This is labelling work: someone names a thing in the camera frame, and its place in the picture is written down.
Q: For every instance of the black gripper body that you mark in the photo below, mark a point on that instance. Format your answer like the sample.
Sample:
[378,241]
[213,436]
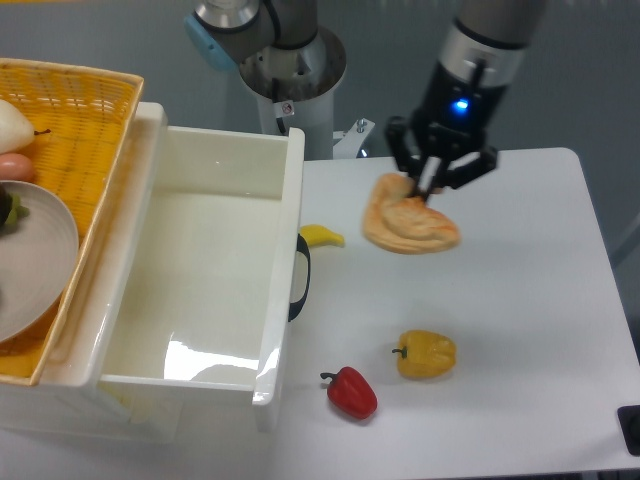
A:
[453,117]

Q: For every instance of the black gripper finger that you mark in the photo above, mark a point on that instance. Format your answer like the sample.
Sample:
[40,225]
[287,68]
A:
[395,133]
[444,177]

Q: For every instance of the triangle toasted bread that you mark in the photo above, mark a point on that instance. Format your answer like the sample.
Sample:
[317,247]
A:
[401,224]

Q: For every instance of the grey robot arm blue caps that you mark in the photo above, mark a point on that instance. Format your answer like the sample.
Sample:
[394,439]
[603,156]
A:
[226,33]

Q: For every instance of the white open upper drawer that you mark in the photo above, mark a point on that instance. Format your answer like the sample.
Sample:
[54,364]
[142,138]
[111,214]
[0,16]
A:
[204,313]

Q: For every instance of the white drawer cabinet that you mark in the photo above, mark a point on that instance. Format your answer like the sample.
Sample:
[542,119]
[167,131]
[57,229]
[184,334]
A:
[72,397]

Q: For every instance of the yellow banana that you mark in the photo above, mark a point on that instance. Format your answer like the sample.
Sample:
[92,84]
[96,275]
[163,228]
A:
[316,235]

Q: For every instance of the yellow bell pepper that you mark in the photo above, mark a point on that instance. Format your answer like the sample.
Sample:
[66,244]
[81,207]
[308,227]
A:
[424,354]

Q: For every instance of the red bell pepper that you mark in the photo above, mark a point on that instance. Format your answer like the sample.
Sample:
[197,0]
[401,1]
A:
[349,391]

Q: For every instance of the black device at table edge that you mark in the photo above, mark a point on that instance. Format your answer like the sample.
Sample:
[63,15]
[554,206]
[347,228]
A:
[629,420]

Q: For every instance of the yellow wicker basket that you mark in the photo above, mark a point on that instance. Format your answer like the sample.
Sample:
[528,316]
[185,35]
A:
[89,112]

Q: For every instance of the grey ribbed plate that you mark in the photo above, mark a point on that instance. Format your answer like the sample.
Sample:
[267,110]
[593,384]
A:
[38,257]

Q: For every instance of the white pear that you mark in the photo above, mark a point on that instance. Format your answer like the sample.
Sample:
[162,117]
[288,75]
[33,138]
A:
[16,131]

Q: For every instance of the dark purple eggplant green stem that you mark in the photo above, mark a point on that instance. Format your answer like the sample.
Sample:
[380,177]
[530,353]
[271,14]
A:
[12,210]

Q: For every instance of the white table bracket left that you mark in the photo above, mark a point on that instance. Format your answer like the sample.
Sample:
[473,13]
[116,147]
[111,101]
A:
[352,143]

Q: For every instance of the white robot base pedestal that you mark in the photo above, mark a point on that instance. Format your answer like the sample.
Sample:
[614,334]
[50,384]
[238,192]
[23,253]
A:
[294,88]

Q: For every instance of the black drawer handle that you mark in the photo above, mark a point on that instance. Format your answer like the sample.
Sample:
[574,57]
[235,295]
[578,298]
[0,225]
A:
[301,278]

